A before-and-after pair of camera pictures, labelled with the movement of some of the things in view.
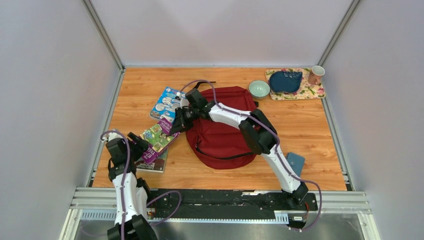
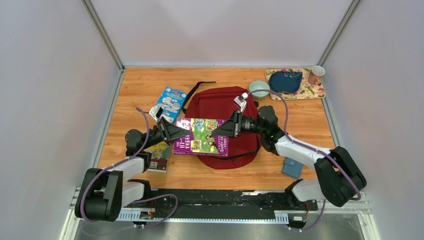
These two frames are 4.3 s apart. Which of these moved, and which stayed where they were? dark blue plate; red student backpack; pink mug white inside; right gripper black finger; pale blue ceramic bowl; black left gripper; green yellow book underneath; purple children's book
Moved: black left gripper; right gripper black finger; purple children's book
Stayed: pink mug white inside; red student backpack; green yellow book underneath; pale blue ceramic bowl; dark blue plate
